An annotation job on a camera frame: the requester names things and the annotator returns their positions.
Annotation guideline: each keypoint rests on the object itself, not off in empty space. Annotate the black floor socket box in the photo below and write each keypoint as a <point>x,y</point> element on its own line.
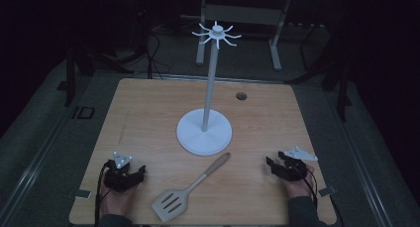
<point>83,112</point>

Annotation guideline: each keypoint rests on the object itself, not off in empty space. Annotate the person's right hand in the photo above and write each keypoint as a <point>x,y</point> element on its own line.
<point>298,188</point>

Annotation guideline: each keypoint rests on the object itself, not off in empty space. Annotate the black metal stand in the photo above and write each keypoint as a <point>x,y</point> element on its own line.
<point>70,78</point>
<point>341,88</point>

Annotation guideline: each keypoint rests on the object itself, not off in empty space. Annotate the grey tape piece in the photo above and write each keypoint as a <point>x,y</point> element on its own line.
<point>327,191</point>
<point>83,194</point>

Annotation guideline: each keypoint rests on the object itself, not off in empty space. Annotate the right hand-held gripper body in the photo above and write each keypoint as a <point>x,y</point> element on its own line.
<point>292,167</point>

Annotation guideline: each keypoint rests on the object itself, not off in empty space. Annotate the white metal desk frame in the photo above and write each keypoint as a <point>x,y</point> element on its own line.
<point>244,15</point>

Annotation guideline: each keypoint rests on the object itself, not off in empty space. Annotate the person's left hand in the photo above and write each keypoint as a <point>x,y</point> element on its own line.
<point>116,202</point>

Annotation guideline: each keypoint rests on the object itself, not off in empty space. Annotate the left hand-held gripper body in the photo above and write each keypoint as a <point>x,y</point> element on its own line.
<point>119,178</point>

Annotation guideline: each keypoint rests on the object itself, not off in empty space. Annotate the white hook stand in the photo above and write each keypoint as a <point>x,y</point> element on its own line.
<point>204,134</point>

